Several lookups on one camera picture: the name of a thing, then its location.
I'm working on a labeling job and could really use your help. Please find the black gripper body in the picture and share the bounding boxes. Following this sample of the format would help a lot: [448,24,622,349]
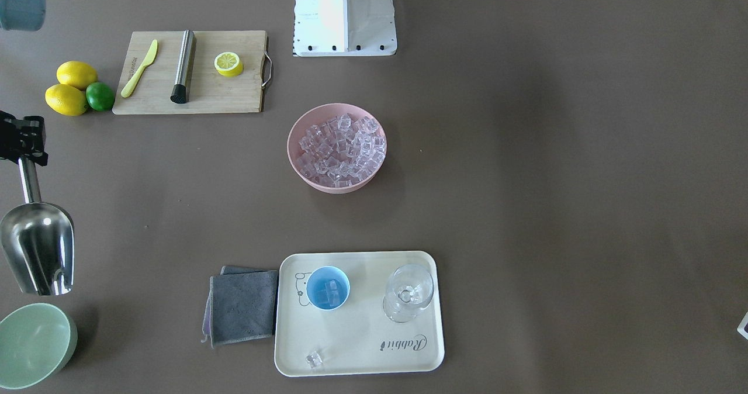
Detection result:
[1,111,49,167]

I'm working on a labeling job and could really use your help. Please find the lower yellow lemon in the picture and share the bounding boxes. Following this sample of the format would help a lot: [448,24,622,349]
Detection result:
[44,84,90,116]

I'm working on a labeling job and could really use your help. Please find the steel muddler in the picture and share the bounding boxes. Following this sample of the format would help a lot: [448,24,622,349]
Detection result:
[170,30,195,104]

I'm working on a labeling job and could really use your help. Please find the yellow lemon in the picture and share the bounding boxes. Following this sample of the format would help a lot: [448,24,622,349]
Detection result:
[44,84,90,116]
[56,60,98,91]

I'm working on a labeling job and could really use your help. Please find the bamboo cutting board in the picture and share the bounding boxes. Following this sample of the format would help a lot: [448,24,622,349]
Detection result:
[112,30,272,115]

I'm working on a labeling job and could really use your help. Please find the grey folded cloth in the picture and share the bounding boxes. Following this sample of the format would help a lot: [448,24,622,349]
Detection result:
[201,265,279,348]

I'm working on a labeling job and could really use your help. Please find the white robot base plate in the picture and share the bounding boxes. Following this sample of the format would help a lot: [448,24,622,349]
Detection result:
[292,0,398,57]

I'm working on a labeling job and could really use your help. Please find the steel ice scoop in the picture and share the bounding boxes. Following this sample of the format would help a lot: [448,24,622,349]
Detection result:
[1,157,74,296]

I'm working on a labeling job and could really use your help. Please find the pile of clear ice cubes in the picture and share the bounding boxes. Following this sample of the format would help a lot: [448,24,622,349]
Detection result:
[291,112,387,189]

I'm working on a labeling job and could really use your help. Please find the green ceramic bowl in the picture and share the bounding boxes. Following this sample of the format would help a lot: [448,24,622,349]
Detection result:
[1,303,78,390]

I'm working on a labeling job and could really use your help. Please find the ice cubes in blue cup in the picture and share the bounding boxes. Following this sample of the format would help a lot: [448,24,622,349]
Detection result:
[320,279,344,310]

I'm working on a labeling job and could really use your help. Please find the half lemon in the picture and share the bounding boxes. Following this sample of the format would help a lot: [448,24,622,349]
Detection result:
[214,52,244,77]

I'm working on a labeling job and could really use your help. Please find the stray ice cube on tray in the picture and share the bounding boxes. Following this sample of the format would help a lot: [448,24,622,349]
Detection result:
[306,351,324,369]

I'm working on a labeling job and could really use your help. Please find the cream serving tray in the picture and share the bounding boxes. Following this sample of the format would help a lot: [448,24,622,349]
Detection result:
[273,251,445,377]

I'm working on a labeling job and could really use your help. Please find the green lime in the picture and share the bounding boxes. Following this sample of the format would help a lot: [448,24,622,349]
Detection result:
[85,82,116,112]

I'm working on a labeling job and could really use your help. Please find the yellow plastic knife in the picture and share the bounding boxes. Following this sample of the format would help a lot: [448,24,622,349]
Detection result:
[120,39,158,98]

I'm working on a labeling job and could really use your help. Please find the upper yellow lemon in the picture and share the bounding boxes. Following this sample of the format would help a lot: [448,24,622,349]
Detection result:
[56,60,98,91]

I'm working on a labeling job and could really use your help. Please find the light blue cup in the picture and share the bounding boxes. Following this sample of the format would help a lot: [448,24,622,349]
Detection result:
[307,266,351,311]

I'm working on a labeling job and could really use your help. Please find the clear wine glass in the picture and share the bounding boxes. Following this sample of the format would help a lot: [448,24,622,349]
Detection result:
[383,264,436,324]

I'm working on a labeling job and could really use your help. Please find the pink bowl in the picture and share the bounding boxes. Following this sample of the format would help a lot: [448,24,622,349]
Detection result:
[288,103,387,194]

